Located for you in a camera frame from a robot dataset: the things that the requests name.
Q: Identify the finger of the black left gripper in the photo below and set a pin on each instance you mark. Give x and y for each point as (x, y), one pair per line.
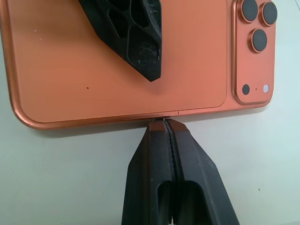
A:
(131, 37)

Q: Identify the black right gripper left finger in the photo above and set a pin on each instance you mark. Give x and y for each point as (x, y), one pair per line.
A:
(147, 168)

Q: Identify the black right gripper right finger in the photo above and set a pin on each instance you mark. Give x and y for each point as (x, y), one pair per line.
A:
(201, 178)

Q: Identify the orange smartphone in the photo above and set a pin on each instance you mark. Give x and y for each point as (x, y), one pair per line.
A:
(70, 58)

